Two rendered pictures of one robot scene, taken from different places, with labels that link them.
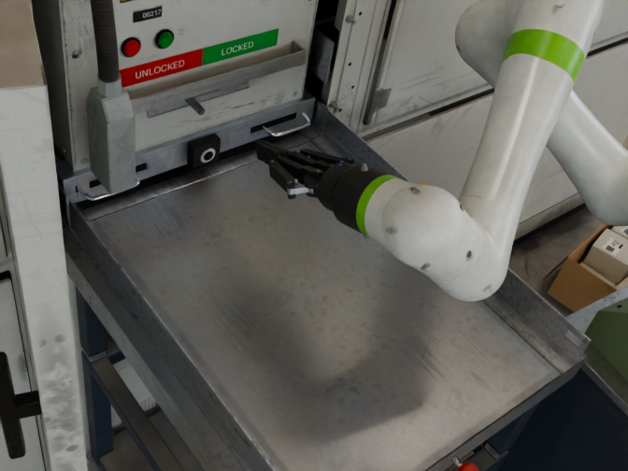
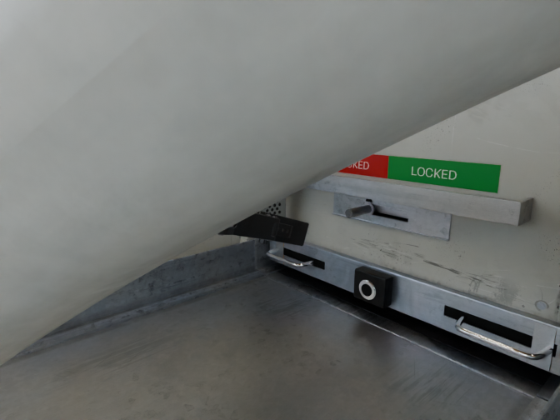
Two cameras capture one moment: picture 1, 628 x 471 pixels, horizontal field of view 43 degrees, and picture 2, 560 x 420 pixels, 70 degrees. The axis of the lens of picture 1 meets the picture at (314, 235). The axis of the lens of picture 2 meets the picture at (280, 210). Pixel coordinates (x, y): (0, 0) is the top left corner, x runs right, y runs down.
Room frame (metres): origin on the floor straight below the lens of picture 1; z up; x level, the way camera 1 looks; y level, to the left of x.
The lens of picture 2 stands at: (1.04, -0.37, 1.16)
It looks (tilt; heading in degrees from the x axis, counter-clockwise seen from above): 13 degrees down; 94
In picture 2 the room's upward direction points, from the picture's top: straight up
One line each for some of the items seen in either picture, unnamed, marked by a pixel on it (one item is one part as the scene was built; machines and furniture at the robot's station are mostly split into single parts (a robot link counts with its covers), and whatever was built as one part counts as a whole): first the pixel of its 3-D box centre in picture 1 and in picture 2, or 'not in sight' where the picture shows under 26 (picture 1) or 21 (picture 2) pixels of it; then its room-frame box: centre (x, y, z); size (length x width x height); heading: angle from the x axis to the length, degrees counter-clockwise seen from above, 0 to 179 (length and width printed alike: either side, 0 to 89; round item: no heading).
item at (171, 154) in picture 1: (193, 140); (385, 281); (1.16, 0.26, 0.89); 0.54 x 0.05 x 0.06; 136
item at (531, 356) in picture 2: (287, 123); (499, 335); (1.27, 0.10, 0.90); 0.11 x 0.05 x 0.01; 136
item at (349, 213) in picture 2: (192, 98); (361, 205); (1.12, 0.25, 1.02); 0.06 x 0.02 x 0.04; 46
